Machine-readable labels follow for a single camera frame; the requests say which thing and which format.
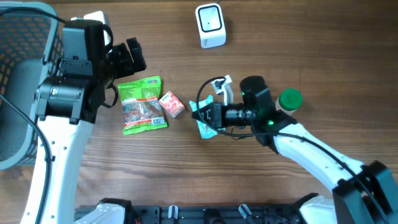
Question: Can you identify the green gummy candy bag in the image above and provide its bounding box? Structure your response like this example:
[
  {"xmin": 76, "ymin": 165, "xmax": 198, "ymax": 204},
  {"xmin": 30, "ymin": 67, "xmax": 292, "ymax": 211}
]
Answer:
[{"xmin": 118, "ymin": 76, "xmax": 168, "ymax": 136}]

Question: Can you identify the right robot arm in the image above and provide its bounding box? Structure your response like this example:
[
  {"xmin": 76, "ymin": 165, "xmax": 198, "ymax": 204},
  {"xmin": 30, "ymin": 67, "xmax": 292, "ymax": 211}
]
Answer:
[{"xmin": 192, "ymin": 75, "xmax": 397, "ymax": 223}]

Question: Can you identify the left black camera cable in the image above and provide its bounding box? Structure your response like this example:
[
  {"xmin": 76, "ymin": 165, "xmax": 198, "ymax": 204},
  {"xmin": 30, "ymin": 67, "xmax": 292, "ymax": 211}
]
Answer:
[{"xmin": 0, "ymin": 6, "xmax": 68, "ymax": 224}]

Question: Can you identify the white barcode scanner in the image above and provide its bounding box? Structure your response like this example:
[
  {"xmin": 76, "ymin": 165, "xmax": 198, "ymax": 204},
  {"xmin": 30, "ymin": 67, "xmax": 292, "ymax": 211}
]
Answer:
[{"xmin": 195, "ymin": 2, "xmax": 226, "ymax": 49}]

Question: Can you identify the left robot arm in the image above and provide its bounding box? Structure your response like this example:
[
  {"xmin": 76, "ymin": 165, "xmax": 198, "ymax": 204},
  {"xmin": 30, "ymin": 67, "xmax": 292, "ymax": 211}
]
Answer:
[{"xmin": 22, "ymin": 19, "xmax": 146, "ymax": 223}]

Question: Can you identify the black camera cable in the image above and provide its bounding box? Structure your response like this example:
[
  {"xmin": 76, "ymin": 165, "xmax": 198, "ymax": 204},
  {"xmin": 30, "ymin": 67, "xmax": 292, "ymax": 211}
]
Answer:
[
  {"xmin": 195, "ymin": 76, "xmax": 391, "ymax": 224},
  {"xmin": 0, "ymin": 6, "xmax": 68, "ymax": 224}
]

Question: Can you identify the right black camera cable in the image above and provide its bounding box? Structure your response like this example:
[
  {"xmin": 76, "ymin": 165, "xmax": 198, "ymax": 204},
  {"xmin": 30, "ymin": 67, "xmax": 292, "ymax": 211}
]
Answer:
[{"xmin": 195, "ymin": 76, "xmax": 391, "ymax": 224}]

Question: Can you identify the green lid stock jar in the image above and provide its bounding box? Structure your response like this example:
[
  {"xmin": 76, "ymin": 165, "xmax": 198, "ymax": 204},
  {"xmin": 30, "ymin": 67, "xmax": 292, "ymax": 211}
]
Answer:
[{"xmin": 275, "ymin": 88, "xmax": 303, "ymax": 115}]

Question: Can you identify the mint green wipes pack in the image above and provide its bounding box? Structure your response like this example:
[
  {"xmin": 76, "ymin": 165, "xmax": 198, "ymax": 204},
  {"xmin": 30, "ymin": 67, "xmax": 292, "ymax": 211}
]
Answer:
[{"xmin": 189, "ymin": 95, "xmax": 218, "ymax": 139}]

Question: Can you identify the grey plastic shopping basket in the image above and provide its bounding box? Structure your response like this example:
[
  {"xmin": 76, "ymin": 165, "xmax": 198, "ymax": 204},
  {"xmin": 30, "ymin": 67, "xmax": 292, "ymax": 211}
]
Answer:
[{"xmin": 1, "ymin": 1, "xmax": 63, "ymax": 170}]

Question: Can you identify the red white tissue pack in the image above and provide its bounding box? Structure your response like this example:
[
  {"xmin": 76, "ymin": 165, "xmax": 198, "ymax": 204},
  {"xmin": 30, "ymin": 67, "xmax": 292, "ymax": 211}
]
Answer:
[{"xmin": 159, "ymin": 91, "xmax": 185, "ymax": 118}]

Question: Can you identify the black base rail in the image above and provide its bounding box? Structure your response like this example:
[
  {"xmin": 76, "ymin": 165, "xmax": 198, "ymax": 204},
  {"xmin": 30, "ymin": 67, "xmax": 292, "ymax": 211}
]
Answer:
[{"xmin": 73, "ymin": 203, "xmax": 312, "ymax": 224}]

